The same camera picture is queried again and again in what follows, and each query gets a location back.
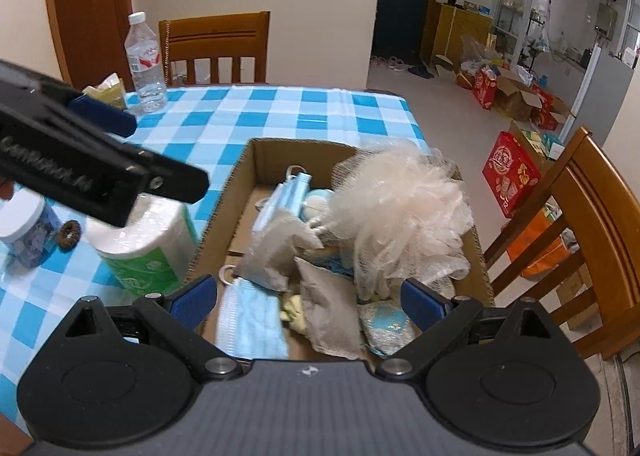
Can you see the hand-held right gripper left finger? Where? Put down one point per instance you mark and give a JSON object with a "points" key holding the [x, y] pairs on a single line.
{"points": [[195, 301]]}

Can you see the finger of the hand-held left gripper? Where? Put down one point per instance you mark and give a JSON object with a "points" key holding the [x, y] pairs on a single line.
{"points": [[105, 114], [175, 181]]}

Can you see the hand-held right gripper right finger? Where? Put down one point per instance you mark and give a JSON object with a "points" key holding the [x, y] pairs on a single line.
{"points": [[422, 306]]}

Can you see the blue face mask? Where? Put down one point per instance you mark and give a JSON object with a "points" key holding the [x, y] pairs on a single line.
{"points": [[285, 201], [252, 318]]}

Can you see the cardboard box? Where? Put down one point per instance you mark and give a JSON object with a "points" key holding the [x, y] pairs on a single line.
{"points": [[240, 221]]}

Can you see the grey sachet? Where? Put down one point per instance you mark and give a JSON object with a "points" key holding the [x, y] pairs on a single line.
{"points": [[330, 316], [275, 256]]}

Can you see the white mesh bath pouf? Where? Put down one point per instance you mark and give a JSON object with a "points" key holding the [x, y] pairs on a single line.
{"points": [[400, 216]]}

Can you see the pale yellow cloth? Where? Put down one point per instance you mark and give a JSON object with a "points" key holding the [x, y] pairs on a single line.
{"points": [[295, 311]]}

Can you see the white soft puff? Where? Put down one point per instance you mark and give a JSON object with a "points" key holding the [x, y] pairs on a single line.
{"points": [[317, 203]]}

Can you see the yellow crinkled packet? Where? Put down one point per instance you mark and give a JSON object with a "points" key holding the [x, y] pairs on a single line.
{"points": [[107, 91]]}

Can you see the clear plastic water bottle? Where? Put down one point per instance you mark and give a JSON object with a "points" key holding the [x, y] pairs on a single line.
{"points": [[145, 66]]}

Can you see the white lid jar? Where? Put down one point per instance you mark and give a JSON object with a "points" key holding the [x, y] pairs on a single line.
{"points": [[25, 221]]}

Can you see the green white paper roll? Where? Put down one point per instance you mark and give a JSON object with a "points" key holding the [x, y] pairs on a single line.
{"points": [[150, 246]]}

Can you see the brown hair scrunchie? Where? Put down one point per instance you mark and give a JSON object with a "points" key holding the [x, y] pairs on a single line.
{"points": [[68, 234]]}

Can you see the wooden door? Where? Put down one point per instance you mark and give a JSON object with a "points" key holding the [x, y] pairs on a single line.
{"points": [[95, 26]]}

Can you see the orange plastic bag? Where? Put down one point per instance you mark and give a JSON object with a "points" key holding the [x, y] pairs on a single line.
{"points": [[537, 246]]}

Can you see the wooden chair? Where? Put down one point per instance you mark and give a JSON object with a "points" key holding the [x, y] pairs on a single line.
{"points": [[590, 216], [215, 44]]}

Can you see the blue checkered tablecloth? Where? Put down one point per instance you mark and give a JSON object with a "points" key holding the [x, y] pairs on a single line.
{"points": [[310, 111]]}

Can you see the large red gift box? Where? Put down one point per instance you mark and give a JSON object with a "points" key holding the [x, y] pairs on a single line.
{"points": [[510, 176]]}

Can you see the small red gift box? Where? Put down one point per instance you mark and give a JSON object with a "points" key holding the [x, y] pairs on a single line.
{"points": [[484, 89]]}

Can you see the open cardboard carton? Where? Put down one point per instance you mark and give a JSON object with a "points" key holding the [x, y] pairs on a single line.
{"points": [[520, 96]]}

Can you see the row of slippers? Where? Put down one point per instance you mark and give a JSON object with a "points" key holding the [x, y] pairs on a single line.
{"points": [[397, 64]]}

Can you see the yellow wooden cabinet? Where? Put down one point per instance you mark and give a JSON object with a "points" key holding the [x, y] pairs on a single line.
{"points": [[460, 31]]}

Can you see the grey refrigerator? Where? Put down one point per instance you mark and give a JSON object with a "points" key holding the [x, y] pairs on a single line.
{"points": [[600, 91]]}

